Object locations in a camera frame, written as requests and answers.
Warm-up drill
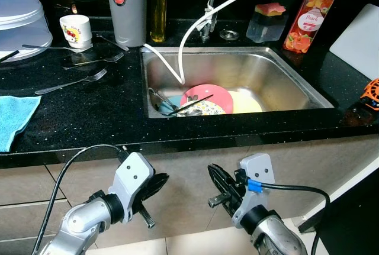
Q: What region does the black chopstick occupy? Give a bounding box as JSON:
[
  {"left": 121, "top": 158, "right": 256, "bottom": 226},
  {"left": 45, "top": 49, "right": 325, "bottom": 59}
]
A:
[
  {"left": 168, "top": 94, "right": 214, "bottom": 117},
  {"left": 0, "top": 50, "right": 20, "bottom": 63}
]

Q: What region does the floral patterned plate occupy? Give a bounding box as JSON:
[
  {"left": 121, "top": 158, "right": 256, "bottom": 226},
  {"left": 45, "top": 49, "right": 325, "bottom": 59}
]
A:
[{"left": 178, "top": 101, "right": 226, "bottom": 117}]

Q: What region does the teal blue plate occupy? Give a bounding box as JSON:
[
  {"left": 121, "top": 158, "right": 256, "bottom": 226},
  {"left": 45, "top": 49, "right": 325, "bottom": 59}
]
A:
[{"left": 159, "top": 92, "right": 184, "bottom": 114}]

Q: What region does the pale yellow plate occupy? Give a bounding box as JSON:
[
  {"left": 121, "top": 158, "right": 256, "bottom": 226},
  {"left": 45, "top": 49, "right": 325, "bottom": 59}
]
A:
[{"left": 228, "top": 89, "right": 263, "bottom": 114}]

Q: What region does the steel utensil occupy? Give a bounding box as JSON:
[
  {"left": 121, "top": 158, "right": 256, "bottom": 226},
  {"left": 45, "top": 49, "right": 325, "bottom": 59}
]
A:
[{"left": 148, "top": 88, "right": 181, "bottom": 115}]

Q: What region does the pink plate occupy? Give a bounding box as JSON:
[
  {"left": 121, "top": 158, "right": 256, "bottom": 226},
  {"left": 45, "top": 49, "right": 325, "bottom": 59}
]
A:
[{"left": 179, "top": 83, "right": 235, "bottom": 114}]

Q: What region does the stainless steel sink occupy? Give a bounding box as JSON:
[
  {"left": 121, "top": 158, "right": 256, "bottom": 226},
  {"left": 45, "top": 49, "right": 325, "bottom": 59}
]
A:
[{"left": 140, "top": 45, "right": 335, "bottom": 120}]

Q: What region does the steel fork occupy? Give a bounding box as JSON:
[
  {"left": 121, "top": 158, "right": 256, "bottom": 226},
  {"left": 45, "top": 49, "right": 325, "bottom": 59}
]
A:
[
  {"left": 61, "top": 52, "right": 125, "bottom": 69},
  {"left": 34, "top": 69, "right": 108, "bottom": 96}
]

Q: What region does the clear sponge holder dispenser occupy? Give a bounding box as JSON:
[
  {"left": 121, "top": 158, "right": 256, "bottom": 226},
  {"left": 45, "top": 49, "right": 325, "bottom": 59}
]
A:
[{"left": 246, "top": 11, "right": 289, "bottom": 44}]

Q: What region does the light blue cloth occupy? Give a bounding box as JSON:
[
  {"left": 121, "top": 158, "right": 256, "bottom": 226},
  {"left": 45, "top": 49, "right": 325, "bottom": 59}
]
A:
[{"left": 0, "top": 95, "right": 42, "bottom": 152}]

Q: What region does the grey thermos flask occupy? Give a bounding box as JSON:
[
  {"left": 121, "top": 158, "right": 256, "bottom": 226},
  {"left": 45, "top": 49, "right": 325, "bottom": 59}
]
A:
[{"left": 105, "top": 0, "right": 149, "bottom": 47}]

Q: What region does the orange black handheld fan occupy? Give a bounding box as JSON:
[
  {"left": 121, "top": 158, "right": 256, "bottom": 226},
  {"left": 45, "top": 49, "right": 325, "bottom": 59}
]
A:
[{"left": 359, "top": 79, "right": 379, "bottom": 111}]

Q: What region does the glass oil bottle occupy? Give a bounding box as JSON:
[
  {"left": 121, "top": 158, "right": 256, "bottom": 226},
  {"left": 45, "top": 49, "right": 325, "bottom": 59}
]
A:
[{"left": 142, "top": 0, "right": 171, "bottom": 44}]

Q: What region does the white cartoon print mug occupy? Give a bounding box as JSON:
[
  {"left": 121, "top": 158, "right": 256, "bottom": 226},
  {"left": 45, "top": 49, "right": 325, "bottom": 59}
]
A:
[{"left": 59, "top": 14, "right": 94, "bottom": 50}]

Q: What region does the pink yellow sponge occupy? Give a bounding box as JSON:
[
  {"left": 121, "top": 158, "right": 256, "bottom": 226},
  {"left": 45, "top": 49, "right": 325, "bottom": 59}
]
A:
[{"left": 255, "top": 2, "right": 287, "bottom": 17}]

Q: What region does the peach dish soap bottle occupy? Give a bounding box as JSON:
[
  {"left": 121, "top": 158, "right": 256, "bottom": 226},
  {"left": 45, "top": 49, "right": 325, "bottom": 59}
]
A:
[{"left": 282, "top": 0, "right": 336, "bottom": 53}]

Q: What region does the white cutting board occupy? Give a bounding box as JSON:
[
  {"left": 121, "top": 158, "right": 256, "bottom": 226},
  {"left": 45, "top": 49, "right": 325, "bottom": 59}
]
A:
[{"left": 329, "top": 4, "right": 379, "bottom": 81}]

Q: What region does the clear plastic container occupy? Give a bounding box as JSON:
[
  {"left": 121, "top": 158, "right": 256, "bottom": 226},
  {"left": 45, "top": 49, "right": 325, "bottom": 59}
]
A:
[{"left": 0, "top": 0, "right": 54, "bottom": 62}]

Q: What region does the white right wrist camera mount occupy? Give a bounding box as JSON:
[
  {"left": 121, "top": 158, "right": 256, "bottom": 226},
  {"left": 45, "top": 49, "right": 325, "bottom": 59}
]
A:
[{"left": 232, "top": 153, "right": 276, "bottom": 214}]

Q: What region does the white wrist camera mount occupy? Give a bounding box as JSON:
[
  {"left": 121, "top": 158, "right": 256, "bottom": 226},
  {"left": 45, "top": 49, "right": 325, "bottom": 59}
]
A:
[
  {"left": 111, "top": 151, "right": 156, "bottom": 220},
  {"left": 232, "top": 153, "right": 276, "bottom": 214}
]

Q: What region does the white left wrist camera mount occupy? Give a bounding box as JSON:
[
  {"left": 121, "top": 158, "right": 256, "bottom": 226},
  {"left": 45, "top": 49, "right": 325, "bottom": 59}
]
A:
[{"left": 111, "top": 151, "right": 156, "bottom": 220}]

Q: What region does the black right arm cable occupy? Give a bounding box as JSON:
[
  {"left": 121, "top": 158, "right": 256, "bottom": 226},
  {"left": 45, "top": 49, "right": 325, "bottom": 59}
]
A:
[{"left": 249, "top": 181, "right": 331, "bottom": 255}]

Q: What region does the round metal counter ring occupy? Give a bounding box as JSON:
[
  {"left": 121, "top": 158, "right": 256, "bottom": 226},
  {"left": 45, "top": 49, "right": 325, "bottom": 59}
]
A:
[{"left": 219, "top": 29, "right": 239, "bottom": 41}]

